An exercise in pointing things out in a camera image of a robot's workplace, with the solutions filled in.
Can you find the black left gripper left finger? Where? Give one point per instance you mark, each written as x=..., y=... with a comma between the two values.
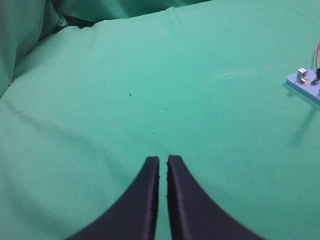
x=134, y=215

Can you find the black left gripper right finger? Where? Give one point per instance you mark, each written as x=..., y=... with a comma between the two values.
x=193, y=215

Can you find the green table cloth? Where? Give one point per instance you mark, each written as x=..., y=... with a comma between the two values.
x=206, y=82

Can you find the blue circuit base board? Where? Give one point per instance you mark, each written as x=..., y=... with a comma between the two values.
x=309, y=90

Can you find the silver metal clip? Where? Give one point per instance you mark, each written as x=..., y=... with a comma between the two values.
x=301, y=76

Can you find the green backdrop cloth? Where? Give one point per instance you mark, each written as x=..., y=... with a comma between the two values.
x=23, y=23

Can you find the black wire connector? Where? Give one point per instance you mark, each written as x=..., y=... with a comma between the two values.
x=317, y=78

